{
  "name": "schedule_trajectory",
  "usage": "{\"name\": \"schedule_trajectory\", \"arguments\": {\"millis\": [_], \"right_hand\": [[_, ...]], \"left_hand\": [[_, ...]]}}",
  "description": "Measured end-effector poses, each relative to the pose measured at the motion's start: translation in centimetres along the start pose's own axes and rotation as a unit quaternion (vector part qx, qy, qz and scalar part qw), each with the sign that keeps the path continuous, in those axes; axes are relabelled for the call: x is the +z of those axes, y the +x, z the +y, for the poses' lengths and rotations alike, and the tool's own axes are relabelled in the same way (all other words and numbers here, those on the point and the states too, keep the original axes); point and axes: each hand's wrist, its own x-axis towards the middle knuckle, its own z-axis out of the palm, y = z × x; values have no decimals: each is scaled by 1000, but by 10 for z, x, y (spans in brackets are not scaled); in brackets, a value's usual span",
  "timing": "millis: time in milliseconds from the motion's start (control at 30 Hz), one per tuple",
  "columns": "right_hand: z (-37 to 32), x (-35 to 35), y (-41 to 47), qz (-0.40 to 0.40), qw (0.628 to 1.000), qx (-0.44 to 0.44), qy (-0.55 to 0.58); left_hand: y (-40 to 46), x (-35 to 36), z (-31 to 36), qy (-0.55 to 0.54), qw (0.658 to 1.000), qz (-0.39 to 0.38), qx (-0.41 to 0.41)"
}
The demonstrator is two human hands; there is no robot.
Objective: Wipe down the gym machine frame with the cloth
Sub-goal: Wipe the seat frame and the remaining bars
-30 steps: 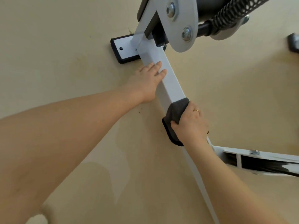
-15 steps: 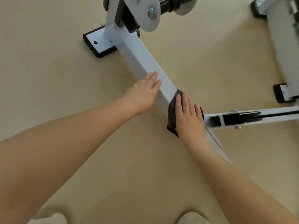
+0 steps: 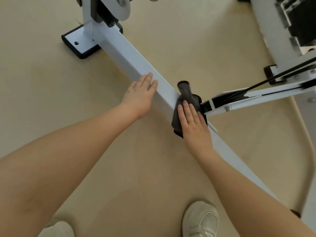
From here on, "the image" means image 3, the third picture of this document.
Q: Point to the person's right forearm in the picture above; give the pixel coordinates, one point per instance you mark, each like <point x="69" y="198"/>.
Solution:
<point x="251" y="199"/>

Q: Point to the black weight stack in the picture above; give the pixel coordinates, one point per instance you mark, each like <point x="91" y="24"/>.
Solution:
<point x="303" y="19"/>

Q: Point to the dark grey cleaning cloth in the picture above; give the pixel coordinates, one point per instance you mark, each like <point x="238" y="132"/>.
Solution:
<point x="185" y="93"/>

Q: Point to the person's left forearm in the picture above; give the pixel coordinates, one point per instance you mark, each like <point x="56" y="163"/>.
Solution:
<point x="49" y="175"/>

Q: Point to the white sneaker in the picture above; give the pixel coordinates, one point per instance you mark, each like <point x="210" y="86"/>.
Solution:
<point x="201" y="219"/>
<point x="58" y="230"/>

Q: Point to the person's right hand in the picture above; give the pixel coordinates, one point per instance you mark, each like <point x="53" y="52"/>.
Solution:
<point x="197" y="133"/>

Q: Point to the white gym machine frame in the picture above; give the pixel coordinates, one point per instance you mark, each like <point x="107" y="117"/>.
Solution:
<point x="133" y="61"/>

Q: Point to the person's left hand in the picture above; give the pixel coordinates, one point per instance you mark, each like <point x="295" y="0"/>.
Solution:
<point x="139" y="101"/>

